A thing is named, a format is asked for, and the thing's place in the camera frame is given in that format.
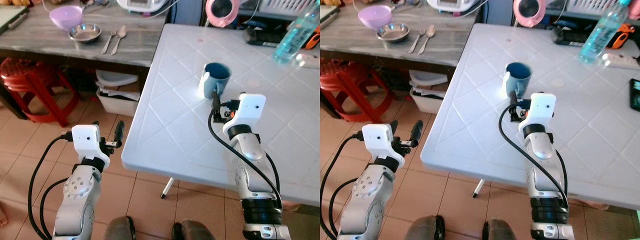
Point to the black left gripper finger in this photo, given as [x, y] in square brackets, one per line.
[417, 130]
[393, 127]
[95, 124]
[120, 131]

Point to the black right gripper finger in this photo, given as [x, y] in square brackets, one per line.
[216, 99]
[512, 98]

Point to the blue ceramic mug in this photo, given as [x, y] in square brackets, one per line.
[215, 80]
[517, 80]

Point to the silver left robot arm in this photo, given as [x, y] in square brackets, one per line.
[75, 197]
[367, 197]

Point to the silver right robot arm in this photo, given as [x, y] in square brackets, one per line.
[255, 175]
[545, 175]

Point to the white plastic bin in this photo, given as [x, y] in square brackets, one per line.
[117, 100]
[427, 97]

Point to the white plastic folding table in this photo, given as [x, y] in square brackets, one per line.
[595, 125]
[180, 125]

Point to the red plastic stool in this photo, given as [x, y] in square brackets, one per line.
[25, 80]
[345, 80]

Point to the black and orange tool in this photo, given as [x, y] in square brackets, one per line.
[262, 34]
[570, 34]

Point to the steel fork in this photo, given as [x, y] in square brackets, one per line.
[108, 42]
[416, 41]

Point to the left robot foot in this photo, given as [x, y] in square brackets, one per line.
[425, 229]
[120, 230]

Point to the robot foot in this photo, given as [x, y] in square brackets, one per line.
[425, 229]
[505, 230]
[120, 230]
[195, 231]

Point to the pink round appliance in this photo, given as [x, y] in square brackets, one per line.
[530, 12]
[222, 12]

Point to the small steel bowl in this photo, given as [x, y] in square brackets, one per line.
[393, 32]
[85, 33]

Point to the steel spoon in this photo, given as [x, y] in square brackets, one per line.
[121, 34]
[430, 32]

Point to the grey wooden table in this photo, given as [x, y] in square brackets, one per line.
[350, 42]
[35, 42]

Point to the white power strip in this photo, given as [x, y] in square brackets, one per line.
[622, 61]
[309, 61]

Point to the clear plastic water bottle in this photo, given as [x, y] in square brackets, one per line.
[602, 32]
[297, 35]

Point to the purple plastic bowl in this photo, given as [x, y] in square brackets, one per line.
[375, 16]
[66, 17]

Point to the white kitchen appliance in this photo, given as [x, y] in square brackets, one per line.
[142, 6]
[450, 5]

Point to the white plastic basket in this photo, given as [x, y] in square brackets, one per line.
[592, 6]
[282, 6]

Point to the black smartphone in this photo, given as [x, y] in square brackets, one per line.
[635, 95]

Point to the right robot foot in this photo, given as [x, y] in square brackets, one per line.
[505, 230]
[195, 231]

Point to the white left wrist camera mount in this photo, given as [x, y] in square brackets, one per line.
[85, 140]
[377, 140]

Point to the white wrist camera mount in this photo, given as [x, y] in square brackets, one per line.
[247, 112]
[377, 140]
[541, 111]
[85, 140]

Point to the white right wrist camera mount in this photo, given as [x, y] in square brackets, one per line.
[247, 112]
[541, 111]

